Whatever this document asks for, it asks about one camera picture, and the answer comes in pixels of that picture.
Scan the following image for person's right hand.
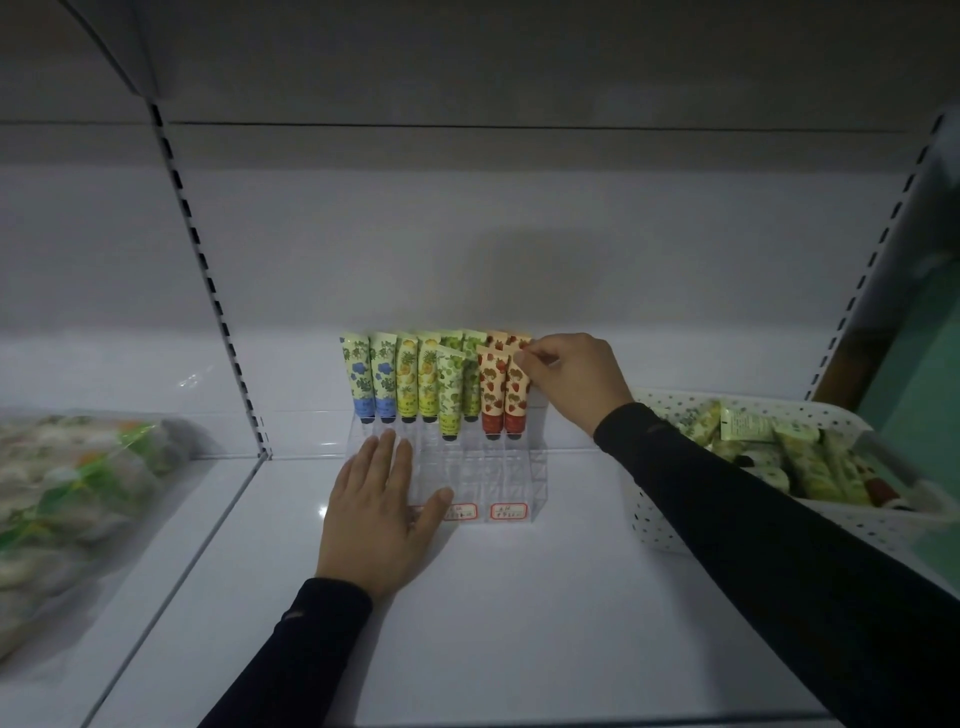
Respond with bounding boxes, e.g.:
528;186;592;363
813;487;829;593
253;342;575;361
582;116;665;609
512;332;635;439

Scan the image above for white store shelf unit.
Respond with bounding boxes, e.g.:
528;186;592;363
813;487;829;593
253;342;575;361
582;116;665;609
0;0;960;728

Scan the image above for row of cream tubes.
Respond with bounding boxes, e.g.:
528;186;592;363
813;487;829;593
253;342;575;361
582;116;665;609
338;329;534;425

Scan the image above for clear bag of green sweets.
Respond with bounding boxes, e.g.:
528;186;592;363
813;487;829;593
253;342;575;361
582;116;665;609
0;414;198;665

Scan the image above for tube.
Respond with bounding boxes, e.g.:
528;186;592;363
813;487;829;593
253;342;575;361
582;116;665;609
434;344;466;442

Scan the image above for clear acrylic display rack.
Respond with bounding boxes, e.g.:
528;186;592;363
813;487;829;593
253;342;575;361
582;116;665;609
346;416;550;525

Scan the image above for white perforated basket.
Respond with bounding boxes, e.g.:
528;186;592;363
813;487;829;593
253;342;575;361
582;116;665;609
622;388;960;599

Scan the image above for person's right forearm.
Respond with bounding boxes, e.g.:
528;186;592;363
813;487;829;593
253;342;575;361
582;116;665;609
592;402;960;728

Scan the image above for person's left hand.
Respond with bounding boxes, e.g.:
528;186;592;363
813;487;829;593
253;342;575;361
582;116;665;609
314;428;455;605

